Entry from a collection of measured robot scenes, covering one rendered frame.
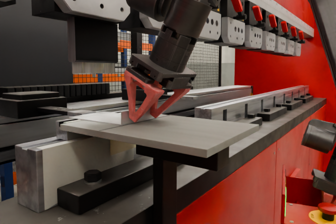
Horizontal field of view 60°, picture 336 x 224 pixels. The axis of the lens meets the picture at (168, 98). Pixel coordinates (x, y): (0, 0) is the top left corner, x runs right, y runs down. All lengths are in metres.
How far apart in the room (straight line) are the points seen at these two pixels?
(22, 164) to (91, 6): 0.27
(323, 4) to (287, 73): 1.78
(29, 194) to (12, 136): 0.25
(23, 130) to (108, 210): 0.34
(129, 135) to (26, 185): 0.19
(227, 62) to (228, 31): 7.61
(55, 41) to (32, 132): 0.45
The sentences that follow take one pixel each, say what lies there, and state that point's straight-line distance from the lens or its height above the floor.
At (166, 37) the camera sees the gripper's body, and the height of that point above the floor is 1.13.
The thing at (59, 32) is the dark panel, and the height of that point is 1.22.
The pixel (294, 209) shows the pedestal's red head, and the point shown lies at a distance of 0.74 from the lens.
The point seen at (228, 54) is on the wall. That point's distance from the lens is 8.57.
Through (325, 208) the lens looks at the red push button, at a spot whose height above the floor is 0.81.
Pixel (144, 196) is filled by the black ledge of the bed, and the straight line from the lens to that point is 0.52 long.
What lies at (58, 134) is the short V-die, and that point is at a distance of 0.53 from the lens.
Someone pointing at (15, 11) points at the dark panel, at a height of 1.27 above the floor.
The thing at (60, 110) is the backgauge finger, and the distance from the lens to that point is 0.63.
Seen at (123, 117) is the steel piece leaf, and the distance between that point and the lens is 0.46.
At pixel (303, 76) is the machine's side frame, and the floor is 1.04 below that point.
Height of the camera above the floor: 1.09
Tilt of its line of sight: 5 degrees down
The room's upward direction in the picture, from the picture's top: straight up
